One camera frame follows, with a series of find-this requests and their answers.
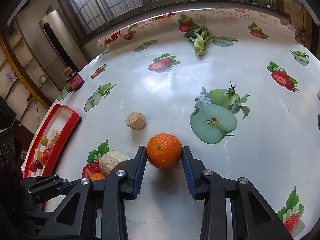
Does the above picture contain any red tomato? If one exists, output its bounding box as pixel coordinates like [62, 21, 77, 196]
[42, 149, 51, 162]
[29, 161, 37, 172]

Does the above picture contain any orange mandarin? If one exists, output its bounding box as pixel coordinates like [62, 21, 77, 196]
[39, 152, 47, 166]
[89, 173, 107, 181]
[146, 133, 182, 170]

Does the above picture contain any green grape tomato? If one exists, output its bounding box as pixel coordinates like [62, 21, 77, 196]
[41, 137, 48, 146]

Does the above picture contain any beige block tall striped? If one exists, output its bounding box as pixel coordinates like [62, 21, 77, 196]
[99, 151, 129, 177]

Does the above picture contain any dark plum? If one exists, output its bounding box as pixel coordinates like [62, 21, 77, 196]
[35, 159, 43, 170]

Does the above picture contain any red rimmed white tray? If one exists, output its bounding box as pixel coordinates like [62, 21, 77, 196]
[23, 104, 82, 178]

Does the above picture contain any wooden shelf unit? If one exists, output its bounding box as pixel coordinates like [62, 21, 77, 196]
[1, 18, 60, 134]

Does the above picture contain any black jar red label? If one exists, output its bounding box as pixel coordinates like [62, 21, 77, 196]
[63, 67, 85, 92]

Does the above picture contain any purple plush toy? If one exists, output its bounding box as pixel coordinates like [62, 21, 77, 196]
[6, 69, 17, 82]

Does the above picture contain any black round container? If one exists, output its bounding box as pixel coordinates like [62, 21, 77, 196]
[317, 114, 320, 130]

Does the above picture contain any fruit print tablecloth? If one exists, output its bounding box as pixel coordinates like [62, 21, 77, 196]
[56, 8, 319, 239]

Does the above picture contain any standing air conditioner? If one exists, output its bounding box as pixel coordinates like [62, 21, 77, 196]
[39, 10, 88, 71]

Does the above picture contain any green leafy vegetable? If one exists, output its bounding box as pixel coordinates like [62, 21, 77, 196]
[184, 25, 215, 57]

